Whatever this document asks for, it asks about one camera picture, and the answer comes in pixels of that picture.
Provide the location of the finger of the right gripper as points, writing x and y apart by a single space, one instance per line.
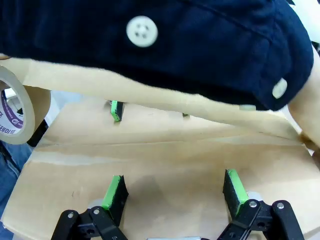
117 111
185 115

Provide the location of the beige packing tape roll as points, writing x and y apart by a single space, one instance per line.
22 105

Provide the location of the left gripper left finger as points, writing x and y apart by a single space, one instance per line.
112 200

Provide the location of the beige packing tape strip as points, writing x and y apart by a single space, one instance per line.
150 92

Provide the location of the person's left hand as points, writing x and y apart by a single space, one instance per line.
310 107

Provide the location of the person's left forearm, navy sleeve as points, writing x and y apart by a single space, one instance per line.
200 50

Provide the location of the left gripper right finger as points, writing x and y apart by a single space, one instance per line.
235 192

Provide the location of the person in navy shirt, jeans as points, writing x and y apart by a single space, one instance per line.
10 162

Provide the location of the large cardboard packing box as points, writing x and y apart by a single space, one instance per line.
160 160

